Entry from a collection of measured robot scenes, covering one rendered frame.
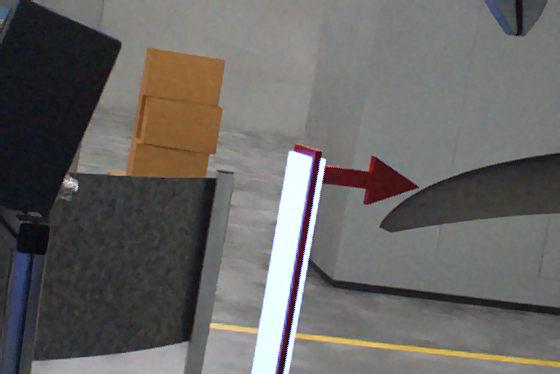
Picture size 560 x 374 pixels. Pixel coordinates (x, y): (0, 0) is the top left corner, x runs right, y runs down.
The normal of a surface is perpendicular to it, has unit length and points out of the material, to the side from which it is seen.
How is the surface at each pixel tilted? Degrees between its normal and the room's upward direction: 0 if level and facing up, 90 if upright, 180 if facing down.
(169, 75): 90
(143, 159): 90
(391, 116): 90
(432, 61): 90
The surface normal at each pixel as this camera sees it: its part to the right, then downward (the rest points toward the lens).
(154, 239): 0.80, 0.19
